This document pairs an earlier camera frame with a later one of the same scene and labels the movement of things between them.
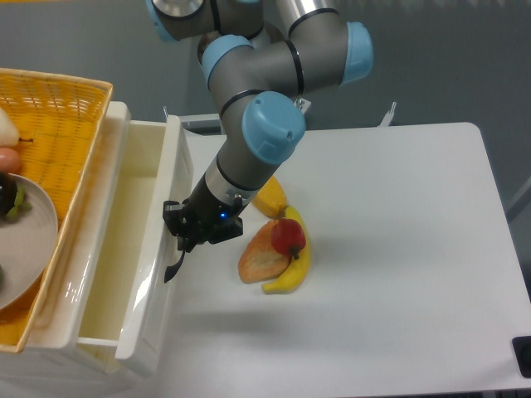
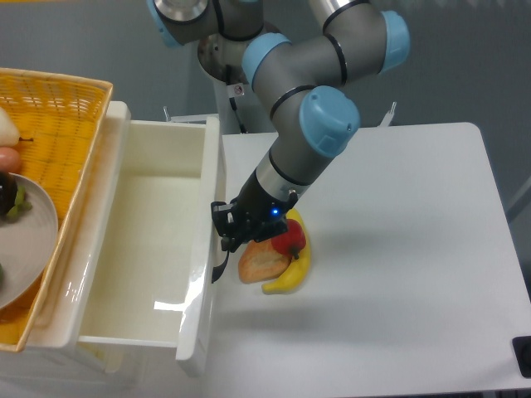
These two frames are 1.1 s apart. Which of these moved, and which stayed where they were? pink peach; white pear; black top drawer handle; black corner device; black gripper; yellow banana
Moved: black top drawer handle; black gripper
Stayed: black corner device; yellow banana; pink peach; white pear
